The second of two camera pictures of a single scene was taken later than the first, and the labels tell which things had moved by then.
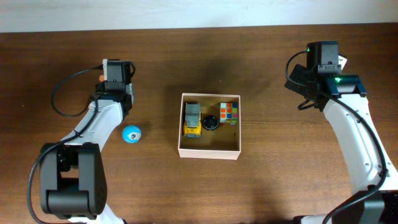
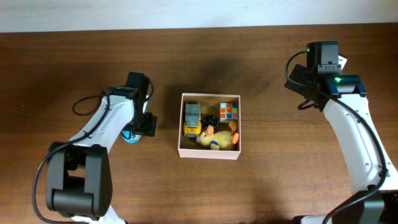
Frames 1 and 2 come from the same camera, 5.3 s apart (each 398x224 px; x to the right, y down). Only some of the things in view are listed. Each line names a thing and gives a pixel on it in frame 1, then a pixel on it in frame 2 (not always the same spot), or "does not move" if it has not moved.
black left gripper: [106, 87] → [150, 128]
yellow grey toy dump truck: [192, 124] does not move
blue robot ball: [131, 134] does not move
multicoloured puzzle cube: [229, 113] does not move
